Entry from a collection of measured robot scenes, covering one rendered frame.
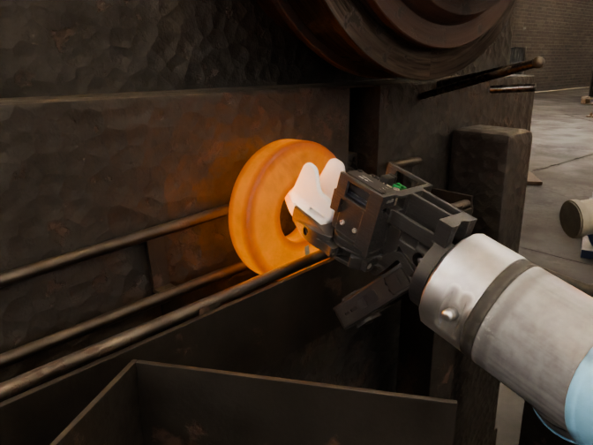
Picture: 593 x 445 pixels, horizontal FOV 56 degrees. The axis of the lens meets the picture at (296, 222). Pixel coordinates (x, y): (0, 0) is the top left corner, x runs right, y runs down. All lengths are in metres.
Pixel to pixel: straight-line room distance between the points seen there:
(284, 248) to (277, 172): 0.08
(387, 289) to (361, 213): 0.07
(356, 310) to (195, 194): 0.20
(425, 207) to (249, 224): 0.17
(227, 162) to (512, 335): 0.34
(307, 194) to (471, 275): 0.19
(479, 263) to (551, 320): 0.07
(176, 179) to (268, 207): 0.10
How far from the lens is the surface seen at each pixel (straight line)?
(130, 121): 0.55
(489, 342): 0.44
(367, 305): 0.53
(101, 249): 0.55
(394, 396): 0.35
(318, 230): 0.52
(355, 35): 0.59
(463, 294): 0.44
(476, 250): 0.45
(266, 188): 0.56
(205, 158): 0.60
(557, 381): 0.42
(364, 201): 0.50
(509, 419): 1.64
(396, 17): 0.61
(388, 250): 0.51
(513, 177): 0.90
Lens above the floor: 0.91
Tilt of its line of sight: 17 degrees down
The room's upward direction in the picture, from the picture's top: straight up
